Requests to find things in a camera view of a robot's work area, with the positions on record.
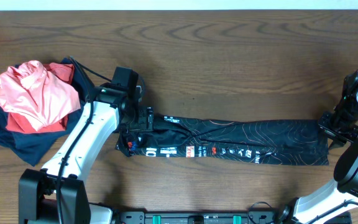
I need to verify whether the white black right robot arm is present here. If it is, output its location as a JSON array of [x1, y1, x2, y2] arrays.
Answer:
[[274, 70, 358, 224]]

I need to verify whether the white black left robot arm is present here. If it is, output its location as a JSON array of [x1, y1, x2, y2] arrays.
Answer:
[[19, 67, 329, 223]]

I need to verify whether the pink shirt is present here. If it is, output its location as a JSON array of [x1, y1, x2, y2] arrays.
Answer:
[[0, 60, 81, 133]]

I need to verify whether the red shirt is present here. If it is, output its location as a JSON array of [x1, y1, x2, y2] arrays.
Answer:
[[6, 62, 75, 134]]

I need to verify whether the black patterned cycling jersey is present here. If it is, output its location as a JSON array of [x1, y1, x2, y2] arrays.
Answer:
[[116, 116, 329, 166]]

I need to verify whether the navy blue garment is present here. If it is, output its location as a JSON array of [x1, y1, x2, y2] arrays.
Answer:
[[0, 58, 84, 166]]

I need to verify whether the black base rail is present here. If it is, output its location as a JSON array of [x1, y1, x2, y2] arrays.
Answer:
[[110, 205, 352, 224]]

